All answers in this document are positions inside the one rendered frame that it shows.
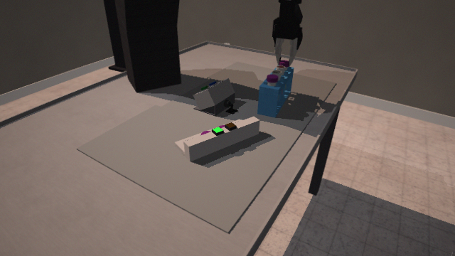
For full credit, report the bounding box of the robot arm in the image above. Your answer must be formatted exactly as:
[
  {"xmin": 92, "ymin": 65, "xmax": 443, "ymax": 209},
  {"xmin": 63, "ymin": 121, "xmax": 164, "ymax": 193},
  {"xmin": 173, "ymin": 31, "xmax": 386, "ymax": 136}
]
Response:
[{"xmin": 294, "ymin": 4, "xmax": 303, "ymax": 22}]

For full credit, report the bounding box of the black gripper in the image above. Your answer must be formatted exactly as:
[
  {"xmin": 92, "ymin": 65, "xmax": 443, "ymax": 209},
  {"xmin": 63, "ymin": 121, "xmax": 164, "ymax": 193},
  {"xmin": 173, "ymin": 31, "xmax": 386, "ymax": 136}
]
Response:
[{"xmin": 272, "ymin": 0, "xmax": 303, "ymax": 67}]

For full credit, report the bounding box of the grey flat mat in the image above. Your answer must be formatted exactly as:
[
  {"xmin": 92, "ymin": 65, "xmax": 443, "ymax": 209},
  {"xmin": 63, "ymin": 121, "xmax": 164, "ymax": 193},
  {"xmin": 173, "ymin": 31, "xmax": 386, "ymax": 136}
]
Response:
[{"xmin": 77, "ymin": 62, "xmax": 336, "ymax": 233}]

